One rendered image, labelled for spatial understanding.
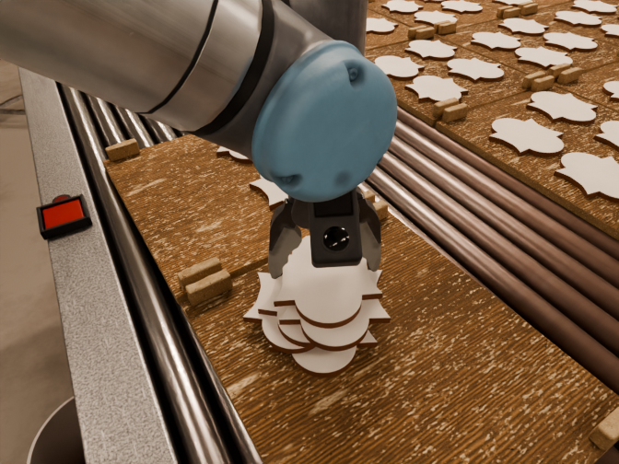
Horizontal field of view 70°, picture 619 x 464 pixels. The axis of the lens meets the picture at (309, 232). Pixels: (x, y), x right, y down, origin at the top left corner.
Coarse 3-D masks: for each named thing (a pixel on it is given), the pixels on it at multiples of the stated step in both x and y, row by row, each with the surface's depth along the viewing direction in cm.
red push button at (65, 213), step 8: (48, 208) 75; (56, 208) 75; (64, 208) 75; (72, 208) 75; (80, 208) 75; (48, 216) 74; (56, 216) 73; (64, 216) 73; (72, 216) 73; (80, 216) 73; (48, 224) 72; (56, 224) 72
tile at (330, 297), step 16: (304, 240) 58; (288, 256) 56; (304, 256) 56; (288, 272) 54; (304, 272) 54; (320, 272) 54; (336, 272) 54; (352, 272) 54; (288, 288) 52; (304, 288) 52; (320, 288) 52; (336, 288) 52; (352, 288) 52; (368, 288) 52; (288, 304) 51; (304, 304) 50; (320, 304) 50; (336, 304) 50; (352, 304) 50; (320, 320) 48; (336, 320) 48
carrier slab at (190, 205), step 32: (128, 160) 85; (160, 160) 84; (192, 160) 84; (224, 160) 84; (128, 192) 77; (160, 192) 77; (192, 192) 76; (224, 192) 76; (256, 192) 76; (160, 224) 70; (192, 224) 70; (224, 224) 70; (256, 224) 70; (160, 256) 65; (192, 256) 65; (224, 256) 64; (256, 256) 64
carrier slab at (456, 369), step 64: (384, 256) 63; (192, 320) 56; (448, 320) 55; (512, 320) 55; (256, 384) 49; (320, 384) 49; (384, 384) 49; (448, 384) 48; (512, 384) 48; (576, 384) 48; (256, 448) 44; (320, 448) 44; (384, 448) 44; (448, 448) 43; (512, 448) 43; (576, 448) 43
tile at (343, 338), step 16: (368, 272) 55; (368, 304) 51; (288, 320) 50; (304, 320) 50; (352, 320) 50; (368, 320) 50; (384, 320) 50; (320, 336) 48; (336, 336) 48; (352, 336) 48
